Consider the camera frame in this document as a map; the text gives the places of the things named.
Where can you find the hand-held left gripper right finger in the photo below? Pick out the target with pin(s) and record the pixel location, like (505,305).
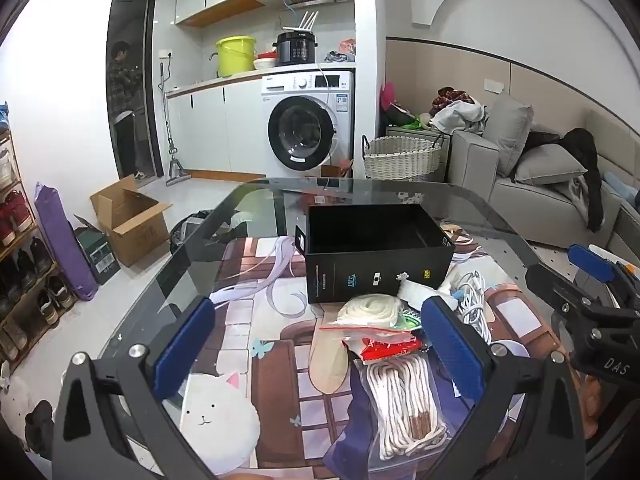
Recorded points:
(452,347)

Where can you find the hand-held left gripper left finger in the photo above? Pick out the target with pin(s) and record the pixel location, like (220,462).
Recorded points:
(184,350)

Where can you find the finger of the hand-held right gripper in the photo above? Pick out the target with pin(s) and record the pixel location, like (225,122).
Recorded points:
(591,261)
(555,287)

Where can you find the green and white packet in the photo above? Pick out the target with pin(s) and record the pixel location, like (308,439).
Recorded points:
(410,321)

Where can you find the red packet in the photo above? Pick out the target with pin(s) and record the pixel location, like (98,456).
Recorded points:
(390,347)

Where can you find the bagged cream yarn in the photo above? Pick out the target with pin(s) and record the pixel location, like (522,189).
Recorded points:
(367,310)

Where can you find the black cardboard storage box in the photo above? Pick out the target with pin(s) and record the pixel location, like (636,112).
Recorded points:
(370,265)

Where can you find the white fabric piece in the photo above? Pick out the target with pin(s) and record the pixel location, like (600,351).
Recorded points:
(417,291)

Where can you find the printed cartoon table mat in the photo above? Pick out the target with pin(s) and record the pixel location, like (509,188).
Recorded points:
(280,360)

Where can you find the black jacket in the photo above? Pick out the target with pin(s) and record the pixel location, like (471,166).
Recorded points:
(585,160)

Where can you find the grey pillow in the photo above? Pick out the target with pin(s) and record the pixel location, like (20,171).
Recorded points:
(547,165)
(507,130)

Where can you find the black trash bag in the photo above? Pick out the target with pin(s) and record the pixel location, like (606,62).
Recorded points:
(187,232)

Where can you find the open cardboard box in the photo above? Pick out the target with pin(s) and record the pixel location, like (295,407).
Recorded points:
(137,235)

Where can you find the beige insole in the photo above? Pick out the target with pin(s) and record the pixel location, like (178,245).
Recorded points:
(327,365)

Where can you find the dark green box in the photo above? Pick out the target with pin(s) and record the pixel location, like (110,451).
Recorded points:
(97,255)

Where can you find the grey sofa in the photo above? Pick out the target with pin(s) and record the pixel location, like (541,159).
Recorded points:
(475,165)

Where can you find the purple rolled mat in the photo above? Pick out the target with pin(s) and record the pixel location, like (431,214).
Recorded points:
(62,245)

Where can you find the black shoes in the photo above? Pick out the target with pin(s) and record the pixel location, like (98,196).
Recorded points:
(40,427)

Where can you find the mop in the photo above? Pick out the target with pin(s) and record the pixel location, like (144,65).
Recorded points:
(175,170)

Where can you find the wooden shoe rack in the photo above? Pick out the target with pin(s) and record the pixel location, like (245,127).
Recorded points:
(25,260)

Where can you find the white wicker basket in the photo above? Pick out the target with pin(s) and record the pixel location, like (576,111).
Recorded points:
(402,160)

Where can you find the pile of clothes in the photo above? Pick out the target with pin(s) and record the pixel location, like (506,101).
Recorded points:
(457,110)

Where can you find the white base cabinet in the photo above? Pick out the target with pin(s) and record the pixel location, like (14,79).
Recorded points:
(210,130)

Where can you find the pink and green bag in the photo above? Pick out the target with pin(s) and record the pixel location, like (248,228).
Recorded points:
(397,110)

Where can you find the white washing machine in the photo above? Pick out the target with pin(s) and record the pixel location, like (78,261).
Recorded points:
(310,125)

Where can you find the yellow plastic bucket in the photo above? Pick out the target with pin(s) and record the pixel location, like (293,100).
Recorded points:
(235,57)

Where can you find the white basin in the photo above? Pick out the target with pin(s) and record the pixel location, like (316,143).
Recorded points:
(264,63)

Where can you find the crumpled clothes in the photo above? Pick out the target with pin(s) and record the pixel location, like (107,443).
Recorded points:
(342,52)

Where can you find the black pressure cooker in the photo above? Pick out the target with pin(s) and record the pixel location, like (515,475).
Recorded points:
(295,50)

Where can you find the white router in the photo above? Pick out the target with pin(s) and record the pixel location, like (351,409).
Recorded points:
(305,22)

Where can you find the white wall outlet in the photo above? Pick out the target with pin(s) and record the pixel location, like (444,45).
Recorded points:
(493,85)

